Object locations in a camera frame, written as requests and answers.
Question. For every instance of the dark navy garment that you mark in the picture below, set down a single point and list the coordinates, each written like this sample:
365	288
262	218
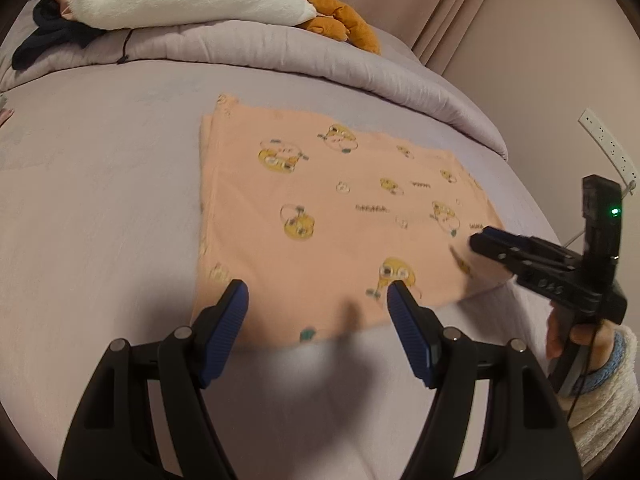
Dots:
50	35

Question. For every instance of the pink cartoon print shirt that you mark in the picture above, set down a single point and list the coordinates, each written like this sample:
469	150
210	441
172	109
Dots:
325	240

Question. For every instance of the pink curtain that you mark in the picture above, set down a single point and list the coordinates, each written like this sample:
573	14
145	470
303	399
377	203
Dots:
415	5

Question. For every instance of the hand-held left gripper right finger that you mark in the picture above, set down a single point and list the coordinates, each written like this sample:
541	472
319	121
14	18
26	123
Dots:
410	330

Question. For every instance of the lilac duvet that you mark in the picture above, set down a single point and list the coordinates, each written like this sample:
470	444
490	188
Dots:
250	45

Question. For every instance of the lilac bed sheet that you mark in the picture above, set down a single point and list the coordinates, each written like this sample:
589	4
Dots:
100	185

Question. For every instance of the person's right hand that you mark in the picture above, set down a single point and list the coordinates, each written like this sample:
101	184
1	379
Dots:
597	342

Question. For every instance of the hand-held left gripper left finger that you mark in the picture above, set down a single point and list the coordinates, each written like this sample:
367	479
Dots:
227	330

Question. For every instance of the white power strip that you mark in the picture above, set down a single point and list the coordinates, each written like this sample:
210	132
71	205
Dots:
607	142

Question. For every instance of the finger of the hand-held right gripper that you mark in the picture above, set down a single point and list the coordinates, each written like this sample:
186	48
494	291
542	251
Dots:
530	246
500	254

